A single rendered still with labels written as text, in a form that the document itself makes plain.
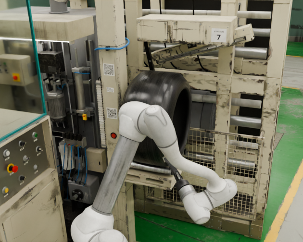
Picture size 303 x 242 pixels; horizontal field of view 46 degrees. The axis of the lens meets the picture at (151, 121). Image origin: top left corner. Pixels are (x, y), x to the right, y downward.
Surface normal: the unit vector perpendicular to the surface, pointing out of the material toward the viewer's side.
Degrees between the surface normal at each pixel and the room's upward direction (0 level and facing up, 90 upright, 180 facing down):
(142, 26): 90
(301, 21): 90
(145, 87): 32
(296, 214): 0
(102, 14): 90
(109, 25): 90
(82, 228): 55
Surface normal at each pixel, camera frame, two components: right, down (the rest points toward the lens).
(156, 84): -0.18, -0.65
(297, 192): -0.02, -0.92
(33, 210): 0.93, 0.12
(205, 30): -0.37, 0.37
